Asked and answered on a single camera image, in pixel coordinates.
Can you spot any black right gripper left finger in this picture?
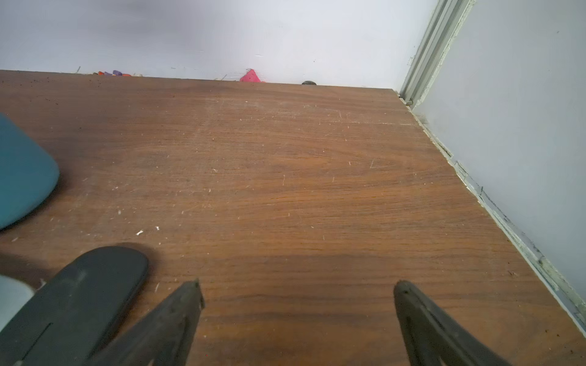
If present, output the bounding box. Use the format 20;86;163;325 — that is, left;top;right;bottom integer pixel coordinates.
86;280;204;365

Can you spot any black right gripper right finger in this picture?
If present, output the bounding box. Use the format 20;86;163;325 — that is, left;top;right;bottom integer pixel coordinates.
394;281;509;365

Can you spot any black mouse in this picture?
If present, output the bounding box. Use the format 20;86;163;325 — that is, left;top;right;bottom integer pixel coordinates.
1;246;149;365

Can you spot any large white grey mouse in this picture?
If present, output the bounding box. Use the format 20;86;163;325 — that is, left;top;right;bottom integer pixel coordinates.
0;275;35;330

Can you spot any teal ceramic vase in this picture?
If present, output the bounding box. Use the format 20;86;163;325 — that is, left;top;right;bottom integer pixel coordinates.
1;114;60;229

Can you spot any pink toy piece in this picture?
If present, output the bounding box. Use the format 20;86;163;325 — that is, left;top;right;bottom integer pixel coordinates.
240;69;262;83

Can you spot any aluminium frame post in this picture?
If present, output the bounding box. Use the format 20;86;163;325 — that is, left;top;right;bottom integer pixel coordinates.
399;0;476;108

